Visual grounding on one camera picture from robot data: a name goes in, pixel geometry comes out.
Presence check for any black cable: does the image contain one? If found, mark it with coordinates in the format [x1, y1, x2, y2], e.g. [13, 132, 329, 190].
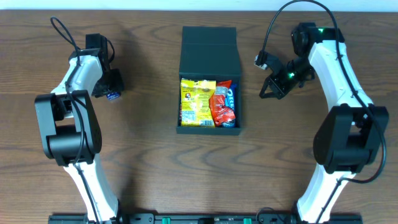
[49, 16, 116, 224]
[256, 0, 387, 224]

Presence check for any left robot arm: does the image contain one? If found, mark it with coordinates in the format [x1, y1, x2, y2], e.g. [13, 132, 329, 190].
[34, 34, 124, 223]

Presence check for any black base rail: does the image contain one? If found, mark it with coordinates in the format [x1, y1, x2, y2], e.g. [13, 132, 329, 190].
[48, 213, 363, 224]

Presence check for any right black cable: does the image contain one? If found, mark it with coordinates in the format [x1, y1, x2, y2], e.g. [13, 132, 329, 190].
[256, 0, 387, 224]

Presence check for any blue Oreo cookie pack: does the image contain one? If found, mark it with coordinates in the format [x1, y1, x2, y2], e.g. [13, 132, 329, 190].
[222, 83, 237, 128]

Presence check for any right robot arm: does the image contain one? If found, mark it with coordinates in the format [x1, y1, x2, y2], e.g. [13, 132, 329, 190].
[254, 22, 389, 223]

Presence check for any red snack packet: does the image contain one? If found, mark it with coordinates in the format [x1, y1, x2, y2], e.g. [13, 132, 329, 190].
[209, 80, 236, 127]

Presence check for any yellow snack packet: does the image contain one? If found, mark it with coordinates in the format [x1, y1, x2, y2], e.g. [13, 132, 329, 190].
[180, 79, 216, 128]

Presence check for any dark green hinged gift box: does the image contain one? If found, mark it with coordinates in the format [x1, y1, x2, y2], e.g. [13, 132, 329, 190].
[176, 26, 243, 136]

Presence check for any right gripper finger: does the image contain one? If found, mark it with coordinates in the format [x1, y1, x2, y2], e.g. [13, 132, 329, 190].
[266, 84, 285, 100]
[259, 77, 274, 98]

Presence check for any left black cable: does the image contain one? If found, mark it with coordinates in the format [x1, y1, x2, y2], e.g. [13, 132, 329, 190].
[49, 16, 116, 224]

